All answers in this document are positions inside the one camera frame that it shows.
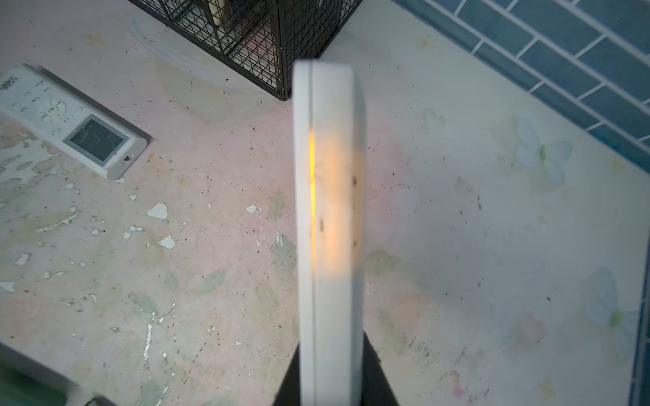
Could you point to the black wire mesh basket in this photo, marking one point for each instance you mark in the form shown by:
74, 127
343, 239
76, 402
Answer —
260, 40

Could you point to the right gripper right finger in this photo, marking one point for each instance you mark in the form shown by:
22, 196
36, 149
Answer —
376, 390

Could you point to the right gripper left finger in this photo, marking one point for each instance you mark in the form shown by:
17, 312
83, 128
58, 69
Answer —
289, 393

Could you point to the white remote control with screen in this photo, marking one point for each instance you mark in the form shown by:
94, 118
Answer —
106, 144

